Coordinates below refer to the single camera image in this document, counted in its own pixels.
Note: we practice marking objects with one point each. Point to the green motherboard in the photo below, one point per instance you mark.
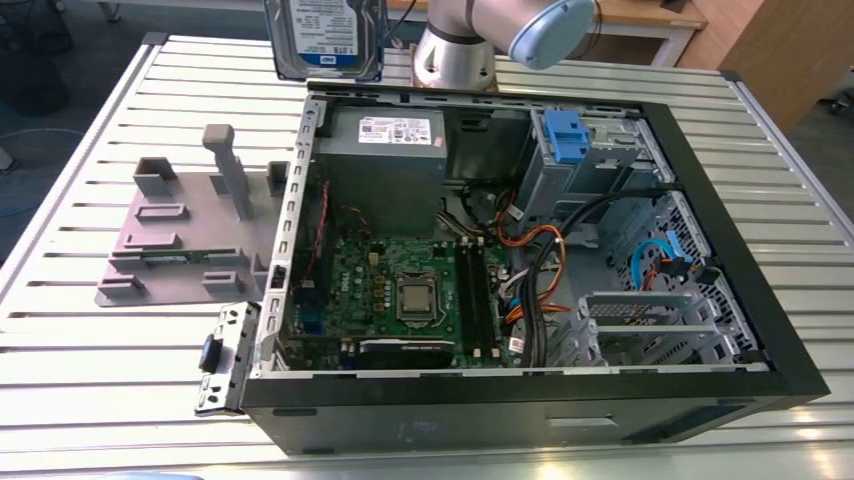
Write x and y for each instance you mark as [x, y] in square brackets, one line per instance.
[361, 260]

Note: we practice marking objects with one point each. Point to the wooden cabinet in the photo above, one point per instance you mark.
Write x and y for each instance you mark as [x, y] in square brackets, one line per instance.
[788, 50]

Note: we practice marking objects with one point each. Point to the silver CPU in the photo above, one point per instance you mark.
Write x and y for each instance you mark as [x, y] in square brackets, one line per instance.
[417, 299]

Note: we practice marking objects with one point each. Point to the CPU socket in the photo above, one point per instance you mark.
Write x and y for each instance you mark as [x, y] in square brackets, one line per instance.
[402, 315]

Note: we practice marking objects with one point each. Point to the black chair base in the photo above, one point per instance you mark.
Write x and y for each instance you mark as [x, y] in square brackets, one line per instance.
[842, 104]

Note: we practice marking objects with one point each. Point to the metal disk bay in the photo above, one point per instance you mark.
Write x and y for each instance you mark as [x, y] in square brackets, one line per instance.
[641, 300]

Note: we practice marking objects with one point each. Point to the blue plastic drive latch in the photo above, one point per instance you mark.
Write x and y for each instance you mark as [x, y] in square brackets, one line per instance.
[564, 135]

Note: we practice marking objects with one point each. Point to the metal expansion slot latch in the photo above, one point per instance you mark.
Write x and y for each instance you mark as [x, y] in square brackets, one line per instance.
[234, 350]

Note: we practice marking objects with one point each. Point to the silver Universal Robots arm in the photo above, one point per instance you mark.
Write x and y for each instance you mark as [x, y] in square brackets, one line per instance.
[454, 60]

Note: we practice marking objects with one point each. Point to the metal drive cage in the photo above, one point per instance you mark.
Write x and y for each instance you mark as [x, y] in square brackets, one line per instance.
[601, 170]

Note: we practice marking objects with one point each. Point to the grey power supply unit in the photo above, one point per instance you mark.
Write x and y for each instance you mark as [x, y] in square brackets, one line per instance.
[381, 190]

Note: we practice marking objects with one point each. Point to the green RAM stick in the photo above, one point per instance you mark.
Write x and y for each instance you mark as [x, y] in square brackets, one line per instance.
[174, 258]

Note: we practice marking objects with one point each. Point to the black graphics card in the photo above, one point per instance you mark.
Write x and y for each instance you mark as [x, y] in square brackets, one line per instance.
[401, 350]

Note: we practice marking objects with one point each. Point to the hard disk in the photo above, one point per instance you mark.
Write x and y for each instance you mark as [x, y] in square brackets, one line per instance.
[327, 40]

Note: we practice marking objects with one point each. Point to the grey parts rack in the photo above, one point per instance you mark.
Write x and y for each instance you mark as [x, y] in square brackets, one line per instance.
[201, 235]

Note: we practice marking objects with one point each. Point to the black open PC case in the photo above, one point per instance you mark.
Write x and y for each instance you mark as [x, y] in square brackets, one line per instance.
[467, 415]

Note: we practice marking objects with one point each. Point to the black office chair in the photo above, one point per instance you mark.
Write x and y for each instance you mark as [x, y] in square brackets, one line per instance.
[34, 85]

